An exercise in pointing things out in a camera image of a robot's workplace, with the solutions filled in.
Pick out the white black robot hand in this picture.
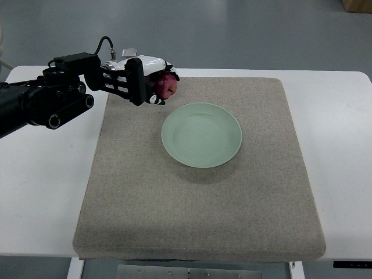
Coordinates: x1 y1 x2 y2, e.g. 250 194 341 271
102 55 180 105

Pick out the red apple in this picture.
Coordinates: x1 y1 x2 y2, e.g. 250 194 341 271
153 71 177 100

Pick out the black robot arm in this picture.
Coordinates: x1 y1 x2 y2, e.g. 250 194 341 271
1 52 152 137

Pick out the pale green plate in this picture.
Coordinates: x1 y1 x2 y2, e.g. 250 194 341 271
161 103 242 169

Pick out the beige fabric cushion mat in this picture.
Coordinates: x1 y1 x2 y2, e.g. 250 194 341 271
73 77 326 263

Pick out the black table control panel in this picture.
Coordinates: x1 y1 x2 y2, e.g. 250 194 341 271
333 261 372 269

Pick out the metal table frame bracket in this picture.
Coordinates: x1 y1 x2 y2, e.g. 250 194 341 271
116 264 262 279

